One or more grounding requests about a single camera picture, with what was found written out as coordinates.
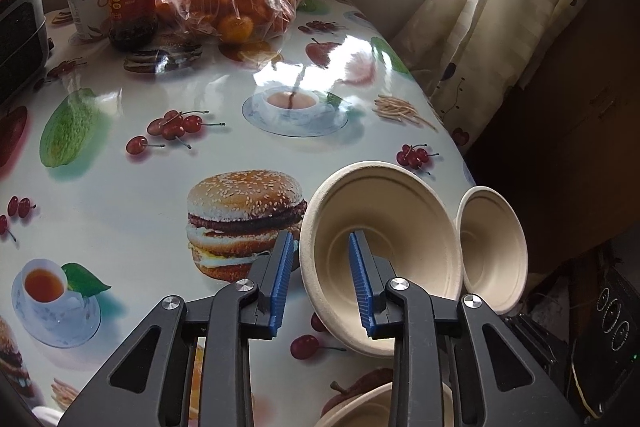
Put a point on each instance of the brown wooden cabinet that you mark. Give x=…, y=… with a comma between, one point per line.
x=575, y=132

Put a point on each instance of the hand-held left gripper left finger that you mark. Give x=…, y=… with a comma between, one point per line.
x=280, y=287

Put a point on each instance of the black box with round dials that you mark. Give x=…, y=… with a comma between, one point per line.
x=615, y=322

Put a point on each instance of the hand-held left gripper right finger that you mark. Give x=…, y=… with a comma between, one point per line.
x=362, y=287

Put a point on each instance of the food printed glossy tablecloth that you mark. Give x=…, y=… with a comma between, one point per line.
x=125, y=207

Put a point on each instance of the white plastic tub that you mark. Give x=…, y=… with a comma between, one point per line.
x=87, y=12

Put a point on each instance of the cream curtain with fruit print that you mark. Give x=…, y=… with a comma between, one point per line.
x=500, y=32

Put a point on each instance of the small grey heater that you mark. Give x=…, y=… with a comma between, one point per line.
x=20, y=37

